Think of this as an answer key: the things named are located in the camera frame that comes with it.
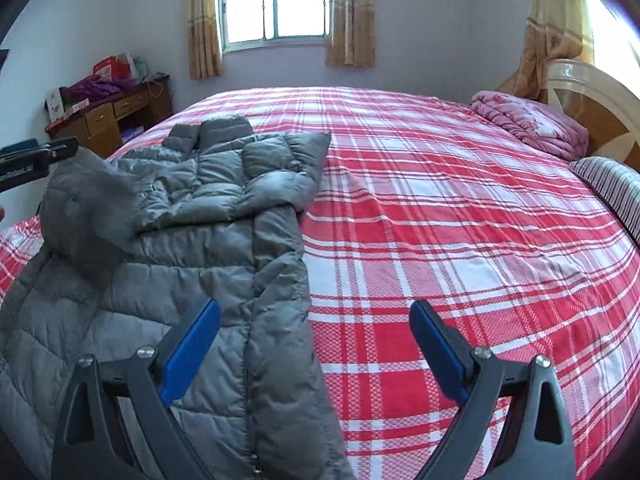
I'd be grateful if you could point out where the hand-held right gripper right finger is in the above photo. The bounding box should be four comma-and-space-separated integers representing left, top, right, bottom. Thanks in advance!
408, 299, 576, 480

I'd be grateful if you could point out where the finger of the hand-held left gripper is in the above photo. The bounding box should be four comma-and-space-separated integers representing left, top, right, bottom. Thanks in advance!
39, 136, 79, 176

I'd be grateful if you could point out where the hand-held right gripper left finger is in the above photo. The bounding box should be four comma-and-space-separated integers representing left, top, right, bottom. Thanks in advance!
51, 299, 223, 480

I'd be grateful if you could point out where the grey puffer jacket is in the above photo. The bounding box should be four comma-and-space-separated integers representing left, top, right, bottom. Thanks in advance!
0, 115, 358, 480

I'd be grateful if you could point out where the white printed box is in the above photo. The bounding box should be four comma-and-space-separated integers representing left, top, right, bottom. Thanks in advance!
45, 87, 91, 115

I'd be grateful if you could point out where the wooden desk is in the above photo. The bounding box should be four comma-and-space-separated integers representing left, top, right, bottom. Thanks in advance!
45, 75, 173, 158

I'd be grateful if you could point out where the purple cloth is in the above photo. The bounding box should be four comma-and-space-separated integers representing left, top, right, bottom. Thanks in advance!
61, 74, 123, 103

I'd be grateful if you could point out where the red gift box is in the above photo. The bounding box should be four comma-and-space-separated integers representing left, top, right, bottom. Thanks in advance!
93, 53, 138, 83

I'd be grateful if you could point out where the red plaid bed sheet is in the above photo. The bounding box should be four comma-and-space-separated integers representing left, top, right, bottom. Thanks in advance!
0, 86, 640, 480

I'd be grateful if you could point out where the yellow patterned curtain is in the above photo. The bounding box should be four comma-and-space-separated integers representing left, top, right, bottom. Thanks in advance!
326, 0, 376, 68
187, 0, 223, 80

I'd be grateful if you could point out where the striped pillow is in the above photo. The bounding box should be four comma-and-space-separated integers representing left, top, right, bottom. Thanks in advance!
570, 156, 640, 246

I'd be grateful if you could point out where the green framed window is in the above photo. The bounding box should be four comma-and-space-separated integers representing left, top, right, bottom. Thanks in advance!
216, 0, 332, 53

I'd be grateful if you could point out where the pink folded quilt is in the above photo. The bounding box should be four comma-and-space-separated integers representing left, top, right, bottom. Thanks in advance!
470, 90, 591, 162

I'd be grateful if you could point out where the cream wooden headboard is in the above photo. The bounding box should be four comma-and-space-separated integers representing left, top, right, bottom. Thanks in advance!
542, 58, 640, 171

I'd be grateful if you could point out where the orange patterned curtain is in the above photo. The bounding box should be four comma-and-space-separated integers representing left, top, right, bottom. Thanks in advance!
500, 0, 596, 103

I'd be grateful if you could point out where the bright side window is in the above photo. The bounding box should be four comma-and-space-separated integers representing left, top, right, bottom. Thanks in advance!
582, 0, 640, 68

